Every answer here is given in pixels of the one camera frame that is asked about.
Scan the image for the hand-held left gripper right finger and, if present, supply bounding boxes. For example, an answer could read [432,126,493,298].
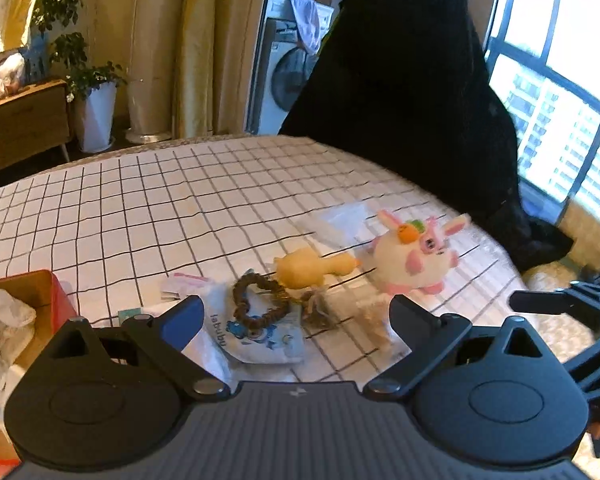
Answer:
[362,294,556,402]

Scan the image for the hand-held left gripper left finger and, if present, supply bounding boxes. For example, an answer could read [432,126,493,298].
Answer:
[45,295,231,402]

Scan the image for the sheer drawstring pouch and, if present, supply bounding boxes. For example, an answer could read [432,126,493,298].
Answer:
[352,294,400,350]

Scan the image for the red box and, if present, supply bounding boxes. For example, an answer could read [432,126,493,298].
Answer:
[0,270,79,480]

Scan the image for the pink white card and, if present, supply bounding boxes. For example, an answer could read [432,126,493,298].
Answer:
[160,272,211,304]

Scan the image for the white pink plush bunny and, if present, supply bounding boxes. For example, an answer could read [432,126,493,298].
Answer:
[357,209,473,296]

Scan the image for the small teal white card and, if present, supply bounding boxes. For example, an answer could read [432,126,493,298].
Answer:
[117,307,147,327]

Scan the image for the white packet blue print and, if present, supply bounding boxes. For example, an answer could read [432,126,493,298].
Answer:
[200,280,307,366]

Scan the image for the clear pouch dark contents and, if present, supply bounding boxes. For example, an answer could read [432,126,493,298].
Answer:
[300,287,352,333]

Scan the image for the flat clear plastic bag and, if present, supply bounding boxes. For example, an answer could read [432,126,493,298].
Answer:
[300,204,382,252]

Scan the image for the yellow rubber toy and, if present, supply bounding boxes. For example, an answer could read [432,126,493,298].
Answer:
[272,249,361,291]

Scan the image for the white black checkered cloth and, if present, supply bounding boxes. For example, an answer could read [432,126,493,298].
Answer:
[0,135,531,386]

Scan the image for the white plastic bag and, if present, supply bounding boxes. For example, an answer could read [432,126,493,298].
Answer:
[0,287,38,411]

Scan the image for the large window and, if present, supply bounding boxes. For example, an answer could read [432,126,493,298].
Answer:
[484,0,600,222]

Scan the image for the green plant white pot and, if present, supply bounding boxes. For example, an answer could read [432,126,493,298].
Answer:
[31,0,129,154]

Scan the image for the wooden sideboard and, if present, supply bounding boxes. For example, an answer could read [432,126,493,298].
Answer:
[0,79,74,172]

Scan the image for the white washing machine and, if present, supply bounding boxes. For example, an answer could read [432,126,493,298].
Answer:
[256,0,337,136]

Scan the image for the beige covered standing cylinder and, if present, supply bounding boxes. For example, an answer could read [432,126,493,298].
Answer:
[126,0,192,145]

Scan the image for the beige curtains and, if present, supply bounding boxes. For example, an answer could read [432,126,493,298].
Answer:
[172,0,274,139]

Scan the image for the blue container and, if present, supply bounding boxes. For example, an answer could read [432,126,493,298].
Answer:
[24,35,52,84]

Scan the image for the clear bag on sideboard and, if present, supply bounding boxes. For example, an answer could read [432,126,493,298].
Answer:
[0,52,27,99]

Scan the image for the white hanging garment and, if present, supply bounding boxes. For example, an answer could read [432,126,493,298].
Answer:
[288,0,324,56]

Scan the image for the brown braided ring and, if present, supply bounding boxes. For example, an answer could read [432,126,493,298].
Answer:
[232,270,302,333]

